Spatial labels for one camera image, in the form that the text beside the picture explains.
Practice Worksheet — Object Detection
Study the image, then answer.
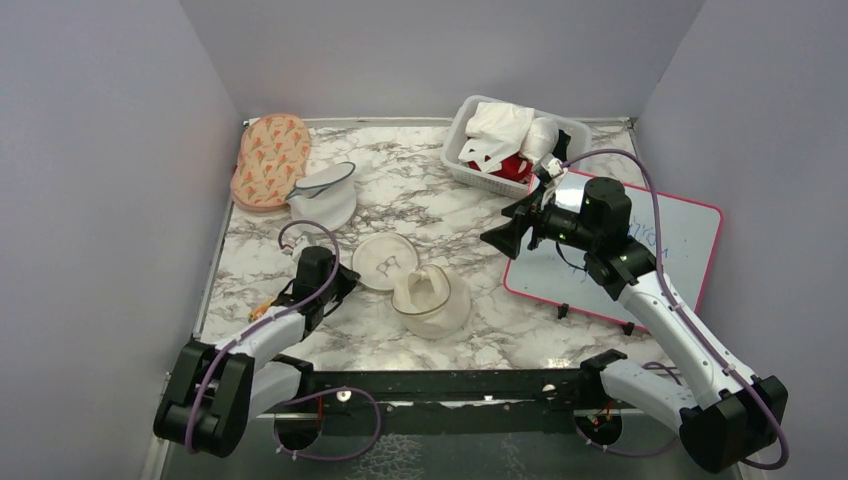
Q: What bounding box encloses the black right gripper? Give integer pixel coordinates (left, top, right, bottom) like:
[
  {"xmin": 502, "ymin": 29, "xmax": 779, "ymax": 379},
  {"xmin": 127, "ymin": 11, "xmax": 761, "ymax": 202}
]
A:
[{"xmin": 481, "ymin": 182, "xmax": 600, "ymax": 259}]

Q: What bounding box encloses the white bra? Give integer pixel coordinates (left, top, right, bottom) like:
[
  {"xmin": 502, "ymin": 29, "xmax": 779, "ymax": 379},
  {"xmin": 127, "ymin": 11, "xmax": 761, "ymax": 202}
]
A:
[
  {"xmin": 519, "ymin": 117, "xmax": 559, "ymax": 163},
  {"xmin": 458, "ymin": 102, "xmax": 535, "ymax": 173}
]

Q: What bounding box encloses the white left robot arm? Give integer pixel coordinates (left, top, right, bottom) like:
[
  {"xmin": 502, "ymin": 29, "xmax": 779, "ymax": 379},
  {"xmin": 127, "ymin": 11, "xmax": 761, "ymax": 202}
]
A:
[{"xmin": 153, "ymin": 246, "xmax": 360, "ymax": 458}]

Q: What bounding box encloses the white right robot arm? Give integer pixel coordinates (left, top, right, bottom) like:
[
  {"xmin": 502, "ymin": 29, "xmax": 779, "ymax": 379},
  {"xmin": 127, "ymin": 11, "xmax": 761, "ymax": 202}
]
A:
[{"xmin": 480, "ymin": 177, "xmax": 788, "ymax": 473}]

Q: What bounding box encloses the red bra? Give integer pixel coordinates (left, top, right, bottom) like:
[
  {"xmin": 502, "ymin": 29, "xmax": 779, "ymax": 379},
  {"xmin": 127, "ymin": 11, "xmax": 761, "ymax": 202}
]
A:
[{"xmin": 487, "ymin": 154, "xmax": 533, "ymax": 184}]

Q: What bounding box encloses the orange floral laundry bag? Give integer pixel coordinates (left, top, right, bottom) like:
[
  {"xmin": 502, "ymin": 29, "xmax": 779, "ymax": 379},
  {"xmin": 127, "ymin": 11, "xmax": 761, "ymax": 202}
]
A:
[{"xmin": 230, "ymin": 113, "xmax": 312, "ymax": 212}]

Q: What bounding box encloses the orange small booklet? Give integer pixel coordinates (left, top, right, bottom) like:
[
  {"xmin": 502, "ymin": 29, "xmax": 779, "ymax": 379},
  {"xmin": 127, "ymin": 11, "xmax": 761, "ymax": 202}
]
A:
[{"xmin": 248, "ymin": 299, "xmax": 274, "ymax": 323}]

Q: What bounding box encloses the white plastic basket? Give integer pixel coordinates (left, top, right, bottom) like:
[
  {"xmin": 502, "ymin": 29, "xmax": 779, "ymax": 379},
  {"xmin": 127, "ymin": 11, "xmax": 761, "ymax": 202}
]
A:
[{"xmin": 442, "ymin": 95, "xmax": 592, "ymax": 198}]

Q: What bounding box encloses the black garment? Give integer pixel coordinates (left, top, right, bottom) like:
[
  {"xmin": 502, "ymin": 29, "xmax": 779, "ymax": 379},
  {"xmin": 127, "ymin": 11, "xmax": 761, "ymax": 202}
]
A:
[{"xmin": 551, "ymin": 130, "xmax": 572, "ymax": 162}]

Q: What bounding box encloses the pink framed whiteboard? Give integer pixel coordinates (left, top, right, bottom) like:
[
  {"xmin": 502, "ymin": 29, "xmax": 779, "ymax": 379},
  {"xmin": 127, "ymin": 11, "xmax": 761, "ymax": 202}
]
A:
[{"xmin": 503, "ymin": 183, "xmax": 723, "ymax": 329}]

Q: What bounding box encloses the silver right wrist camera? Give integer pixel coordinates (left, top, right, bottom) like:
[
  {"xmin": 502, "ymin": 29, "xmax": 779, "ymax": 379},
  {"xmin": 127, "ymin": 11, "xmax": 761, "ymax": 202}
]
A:
[{"xmin": 533, "ymin": 154, "xmax": 567, "ymax": 189}]

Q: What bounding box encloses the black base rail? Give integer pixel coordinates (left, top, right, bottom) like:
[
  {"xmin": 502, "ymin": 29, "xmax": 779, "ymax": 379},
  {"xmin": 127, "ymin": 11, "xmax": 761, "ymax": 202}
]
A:
[{"xmin": 250, "ymin": 351, "xmax": 644, "ymax": 439}]

